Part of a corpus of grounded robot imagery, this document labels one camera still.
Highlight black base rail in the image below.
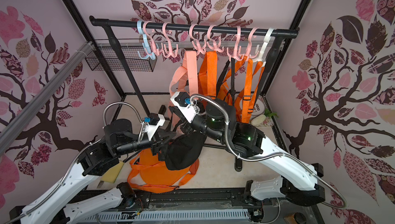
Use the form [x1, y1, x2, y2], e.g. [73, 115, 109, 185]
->
[106, 188, 309, 211]

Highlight toy white radish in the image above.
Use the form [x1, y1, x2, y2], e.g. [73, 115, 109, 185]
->
[250, 109, 278, 127]

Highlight aluminium profile bar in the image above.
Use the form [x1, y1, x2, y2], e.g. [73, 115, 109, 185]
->
[92, 39, 285, 49]
[1, 42, 94, 155]

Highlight brown bottle right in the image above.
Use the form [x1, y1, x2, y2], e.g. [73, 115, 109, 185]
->
[283, 212, 307, 224]

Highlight floral placemat cloth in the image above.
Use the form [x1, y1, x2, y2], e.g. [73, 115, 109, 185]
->
[251, 114, 274, 127]

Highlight aluminium profile bar left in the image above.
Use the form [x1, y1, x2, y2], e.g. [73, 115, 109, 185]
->
[1, 42, 94, 155]

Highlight white multi-hook hanger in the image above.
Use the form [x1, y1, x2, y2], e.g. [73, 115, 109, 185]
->
[255, 28, 274, 62]

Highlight white patterned plate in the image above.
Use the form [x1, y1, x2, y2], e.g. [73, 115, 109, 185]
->
[252, 95, 266, 117]

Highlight yellow sponge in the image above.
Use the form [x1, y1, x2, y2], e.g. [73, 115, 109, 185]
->
[101, 161, 124, 183]

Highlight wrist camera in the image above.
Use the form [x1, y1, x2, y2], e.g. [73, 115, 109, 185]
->
[170, 92, 199, 123]
[144, 113, 165, 141]

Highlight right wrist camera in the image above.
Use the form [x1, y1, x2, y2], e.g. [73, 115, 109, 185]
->
[170, 92, 199, 123]

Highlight black clothes rack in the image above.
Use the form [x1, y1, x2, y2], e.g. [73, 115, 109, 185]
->
[89, 15, 299, 172]

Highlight black and orange bag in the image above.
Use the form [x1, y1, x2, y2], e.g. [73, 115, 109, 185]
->
[165, 131, 207, 170]

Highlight aluminium profile bar back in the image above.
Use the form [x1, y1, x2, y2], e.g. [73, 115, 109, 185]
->
[92, 39, 285, 49]

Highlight orange bag underneath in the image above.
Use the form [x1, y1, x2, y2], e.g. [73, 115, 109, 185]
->
[127, 149, 200, 193]

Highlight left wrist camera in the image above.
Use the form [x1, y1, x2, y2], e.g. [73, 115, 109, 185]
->
[144, 113, 165, 141]

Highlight pink multi-hook hanger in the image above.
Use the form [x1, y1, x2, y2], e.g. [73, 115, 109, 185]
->
[227, 26, 242, 61]
[143, 21, 161, 60]
[207, 25, 224, 53]
[161, 22, 179, 58]
[188, 24, 207, 55]
[243, 27, 258, 59]

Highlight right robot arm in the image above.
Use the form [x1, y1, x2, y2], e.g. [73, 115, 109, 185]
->
[171, 92, 325, 207]

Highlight dark orange backpack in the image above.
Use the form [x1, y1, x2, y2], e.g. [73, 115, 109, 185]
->
[198, 52, 218, 99]

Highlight light blue multi-hook hanger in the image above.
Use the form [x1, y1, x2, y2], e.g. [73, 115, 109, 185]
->
[137, 20, 156, 60]

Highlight black wire basket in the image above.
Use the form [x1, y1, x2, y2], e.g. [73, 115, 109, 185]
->
[84, 39, 158, 72]

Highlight white slotted cable duct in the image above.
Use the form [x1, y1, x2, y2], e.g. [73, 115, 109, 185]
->
[81, 209, 250, 224]

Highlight left flexible metal conduit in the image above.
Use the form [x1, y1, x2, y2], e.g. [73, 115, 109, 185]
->
[4, 101, 146, 224]

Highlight bright orange waist bag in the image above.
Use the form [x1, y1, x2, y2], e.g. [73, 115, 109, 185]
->
[217, 56, 265, 123]

